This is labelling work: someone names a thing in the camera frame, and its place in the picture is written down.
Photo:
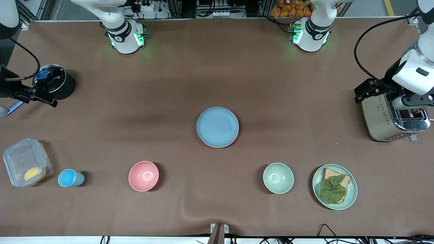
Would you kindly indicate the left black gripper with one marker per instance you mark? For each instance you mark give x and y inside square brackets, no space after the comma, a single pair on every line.
[385,85]

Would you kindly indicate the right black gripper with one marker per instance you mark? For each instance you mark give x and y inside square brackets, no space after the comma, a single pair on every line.
[9,88]

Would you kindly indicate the blue plate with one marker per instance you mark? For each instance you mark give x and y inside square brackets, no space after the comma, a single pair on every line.
[217,127]

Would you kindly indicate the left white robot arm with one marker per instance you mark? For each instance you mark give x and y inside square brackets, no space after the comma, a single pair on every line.
[313,34]

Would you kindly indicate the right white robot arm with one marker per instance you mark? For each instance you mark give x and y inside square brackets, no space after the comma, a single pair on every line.
[122,37]

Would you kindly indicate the glass lid blue knob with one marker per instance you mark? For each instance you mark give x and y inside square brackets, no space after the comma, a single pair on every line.
[54,79]

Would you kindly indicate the beige chrome toaster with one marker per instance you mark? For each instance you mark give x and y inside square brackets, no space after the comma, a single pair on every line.
[379,118]

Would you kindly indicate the brown bread slice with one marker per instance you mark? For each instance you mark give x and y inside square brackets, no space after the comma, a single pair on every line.
[330,173]
[416,110]

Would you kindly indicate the clear plastic container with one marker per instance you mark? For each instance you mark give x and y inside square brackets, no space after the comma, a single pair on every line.
[23,157]

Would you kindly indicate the yellow food piece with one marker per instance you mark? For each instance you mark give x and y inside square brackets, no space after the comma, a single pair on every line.
[34,174]

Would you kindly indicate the blue cup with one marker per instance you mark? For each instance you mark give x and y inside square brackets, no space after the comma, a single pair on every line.
[67,178]

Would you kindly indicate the green plate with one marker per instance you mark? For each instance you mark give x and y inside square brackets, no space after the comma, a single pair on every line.
[351,193]

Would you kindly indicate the green lettuce leaf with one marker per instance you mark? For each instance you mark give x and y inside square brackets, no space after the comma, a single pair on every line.
[334,191]

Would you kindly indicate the orange snack bags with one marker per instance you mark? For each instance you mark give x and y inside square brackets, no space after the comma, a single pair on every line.
[288,8]

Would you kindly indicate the green bowl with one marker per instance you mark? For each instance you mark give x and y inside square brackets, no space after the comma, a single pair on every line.
[278,178]

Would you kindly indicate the pink bowl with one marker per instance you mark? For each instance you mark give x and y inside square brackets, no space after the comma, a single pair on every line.
[143,176]

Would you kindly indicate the brown table mat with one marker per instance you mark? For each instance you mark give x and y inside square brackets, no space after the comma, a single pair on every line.
[237,67]

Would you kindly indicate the white power strip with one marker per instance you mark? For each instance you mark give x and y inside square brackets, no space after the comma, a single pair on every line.
[147,6]

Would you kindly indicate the white socket bar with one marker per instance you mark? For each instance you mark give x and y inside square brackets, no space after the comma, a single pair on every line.
[221,14]

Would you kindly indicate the metal table edge clamp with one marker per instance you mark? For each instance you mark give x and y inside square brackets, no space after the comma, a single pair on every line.
[218,232]

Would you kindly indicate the aluminium frame profile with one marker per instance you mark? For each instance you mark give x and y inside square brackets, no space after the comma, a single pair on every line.
[25,12]

